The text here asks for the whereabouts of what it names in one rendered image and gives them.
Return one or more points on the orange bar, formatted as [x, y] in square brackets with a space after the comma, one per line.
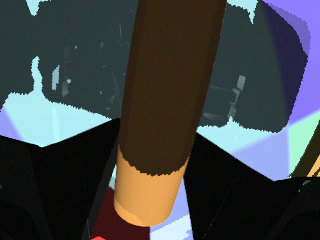
[310, 164]

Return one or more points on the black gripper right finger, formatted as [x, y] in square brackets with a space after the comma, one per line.
[227, 200]

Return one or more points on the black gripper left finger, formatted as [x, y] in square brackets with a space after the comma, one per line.
[61, 185]

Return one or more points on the brown cylinder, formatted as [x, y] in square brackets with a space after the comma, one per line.
[173, 49]

